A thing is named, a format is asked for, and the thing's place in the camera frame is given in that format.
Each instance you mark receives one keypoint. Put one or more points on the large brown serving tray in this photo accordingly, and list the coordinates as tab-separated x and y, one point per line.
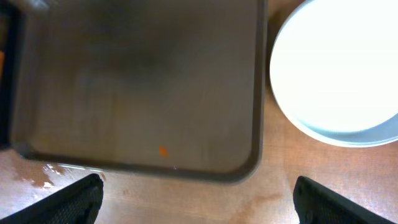
173	88

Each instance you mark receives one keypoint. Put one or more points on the white plate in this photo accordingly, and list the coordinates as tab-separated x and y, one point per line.
333	71

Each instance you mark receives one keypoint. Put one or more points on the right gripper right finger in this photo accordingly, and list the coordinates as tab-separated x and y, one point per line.
316	204

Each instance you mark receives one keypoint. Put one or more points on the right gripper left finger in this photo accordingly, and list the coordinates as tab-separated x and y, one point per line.
78	203

